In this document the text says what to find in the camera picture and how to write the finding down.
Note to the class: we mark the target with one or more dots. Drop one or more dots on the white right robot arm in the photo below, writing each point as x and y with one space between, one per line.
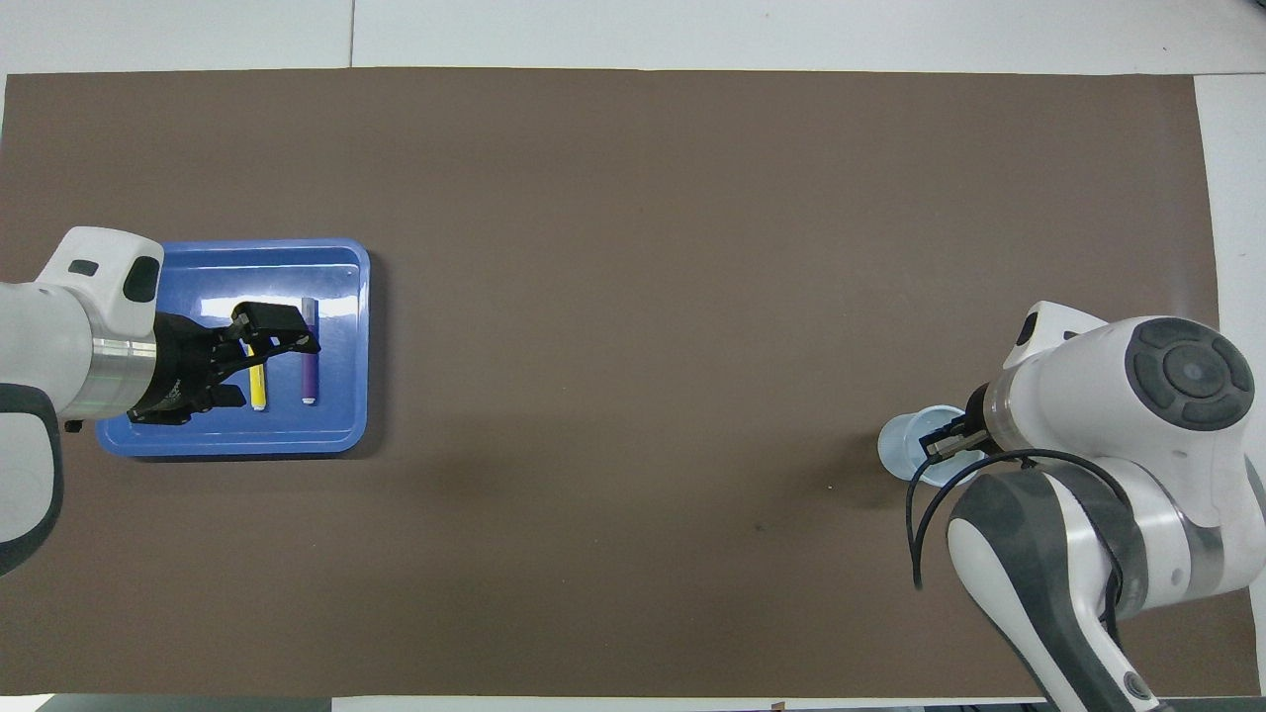
1108 415

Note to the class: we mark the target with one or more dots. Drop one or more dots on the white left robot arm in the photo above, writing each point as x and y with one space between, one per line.
49 346

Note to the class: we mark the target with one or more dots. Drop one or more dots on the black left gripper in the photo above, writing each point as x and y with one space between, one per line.
183 366

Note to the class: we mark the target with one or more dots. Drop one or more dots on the yellow marker pen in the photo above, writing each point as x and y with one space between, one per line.
258 391

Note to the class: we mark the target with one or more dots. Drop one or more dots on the brown table mat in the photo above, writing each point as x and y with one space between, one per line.
633 297

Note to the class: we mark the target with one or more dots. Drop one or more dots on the blue plastic tray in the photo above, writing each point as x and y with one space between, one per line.
336 425

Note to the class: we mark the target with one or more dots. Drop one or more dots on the translucent plastic cup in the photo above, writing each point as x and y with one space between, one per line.
898 445

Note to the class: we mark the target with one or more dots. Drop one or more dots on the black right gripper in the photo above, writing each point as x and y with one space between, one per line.
977 405

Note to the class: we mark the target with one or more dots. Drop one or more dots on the purple marker pen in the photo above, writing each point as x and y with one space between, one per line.
310 371

